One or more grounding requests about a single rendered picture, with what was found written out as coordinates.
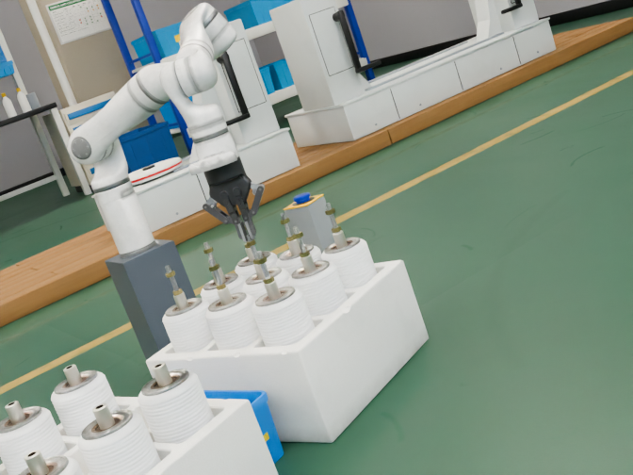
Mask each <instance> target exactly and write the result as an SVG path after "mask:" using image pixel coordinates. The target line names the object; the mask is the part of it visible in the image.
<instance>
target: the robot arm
mask: <svg viewBox="0 0 633 475"><path fill-rule="evenodd" d="M179 31H180V42H181V47H180V50H179V52H178V54H177V57H176V61H173V62H165V63H157V64H152V65H149V66H146V67H144V68H142V69H141V70H140V71H139V72H138V73H137V74H135V75H134V76H133V77H132V78H131V79H130V80H129V81H128V82H127V83H126V84H125V85H124V86H123V87H122V88H121V89H120V90H119V91H118V92H117V93H116V95H115V96H114V97H113V98H112V99H111V100H110V101H109V102H108V103H107V104H106V105H105V107H104V108H103V109H102V110H101V111H100V112H98V113H97V114H96V115H95V116H93V117H92V118H91V119H90V120H88V121H87V122H86V123H84V124H82V125H81V126H79V127H78V128H77V129H75V130H74V131H73V132H72V134H71V135H70V138H69V141H68V151H69V154H70V156H71V158H72V159H73V160H74V161H76V162H77V163H80V164H84V165H89V164H93V166H94V169H95V174H94V177H93V179H92V181H91V187H92V189H93V192H94V194H95V196H96V199H97V201H98V204H99V206H100V207H101V210H102V212H103V215H104V217H105V221H106V223H107V226H108V228H109V230H110V233H111V235H112V237H113V239H114V242H115V244H116V246H117V249H118V251H119V254H120V256H121V258H126V257H130V256H134V255H137V254H141V253H143V252H145V251H147V250H149V249H151V248H153V246H155V244H156V243H155V241H154V237H153V234H152V232H151V229H150V227H149V224H148V222H147V220H146V218H145V215H144V213H143V210H142V208H141V205H140V203H139V200H138V197H137V195H136V193H135V190H134V188H133V185H132V183H131V180H130V178H129V175H128V165H127V161H126V159H125V156H124V153H123V150H122V146H121V143H120V141H119V136H121V135H122V134H123V133H125V132H126V131H128V130H130V129H131V128H133V127H135V126H136V125H138V124H140V123H142V122H143V121H145V120H146V119H148V118H149V117H150V116H152V115H153V114H154V113H156V111H157V110H158V109H160V108H161V107H162V106H164V105H165V104H166V103H167V102H168V101H169V99H171V100H172V102H173V103H174V104H175V106H176V107H177V109H178V110H179V112H180V113H181V115H182V117H183V118H184V120H185V122H186V124H187V127H188V130H189V133H190V135H191V137H192V140H193V142H194V145H195V149H196V153H197V156H198V158H199V161H198V162H196V163H193V164H190V165H189V171H190V173H191V175H196V174H199V173H202V172H203V173H204V176H205V178H206V181H207V184H208V186H209V195H210V197H209V199H208V200H207V202H205V203H204V205H203V209H204V210H205V211H206V212H208V213H209V214H211V215H212V216H214V217H215V218H217V219H218V220H220V221H221V222H223V223H224V224H228V223H232V224H233V225H234V226H235V229H236V231H237V234H238V237H239V238H240V239H243V241H244V242H246V241H248V239H247V232H248V235H249V237H250V239H251V240H252V239H254V238H255V235H256V229H255V226H254V224H253V221H252V216H254V215H256V213H257V211H258V209H259V205H260V203H261V200H262V196H263V193H264V189H265V185H264V184H260V185H259V184H256V183H253V182H252V181H251V179H250V177H248V175H247V174H246V172H245V170H244V167H243V164H242V162H241V159H240V156H239V153H238V151H237V149H236V146H235V142H234V140H233V138H232V136H231V134H230V132H229V131H228V127H227V124H226V122H225V120H224V118H223V114H222V112H221V109H220V107H219V106H218V105H216V104H207V105H196V104H194V103H192V102H191V101H190V100H189V98H188V97H189V96H192V95H195V94H198V93H201V92H204V91H207V90H210V89H212V88H213V87H214V86H215V85H216V84H217V81H218V74H217V70H216V67H215V65H214V63H213V61H214V60H216V59H217V58H218V57H220V56H221V55H223V53H224V52H225V51H226V50H228V49H229V48H230V46H231V45H232V44H233V43H234V41H235V39H236V31H235V29H234V28H233V27H232V26H231V25H230V24H229V23H228V22H227V21H226V20H225V19H224V18H223V17H222V16H221V15H220V14H219V13H218V12H217V10H216V9H215V8H213V7H212V6H211V5H209V4H207V3H201V4H199V5H198V6H196V7H194V8H193V10H191V11H190V12H189V13H188V14H187V16H186V17H185V18H184V19H183V21H182V22H181V25H180V29H179ZM251 188H252V194H253V195H255V197H254V200H253V203H252V209H249V207H248V202H247V199H248V196H249V193H250V189H251ZM214 200H215V201H216V202H218V203H219V204H221V205H222V206H224V207H226V209H227V212H228V214H229V215H230V216H229V215H228V214H226V213H225V212H224V211H222V210H221V209H219V208H218V207H217V204H216V203H215V201H214ZM236 205H238V208H239V210H240V212H241V215H242V218H243V220H244V223H243V221H241V218H240V216H239V213H238V211H237V207H236ZM244 225H245V226H244ZM245 227H246V229H245ZM246 230H247V232H246Z"/></svg>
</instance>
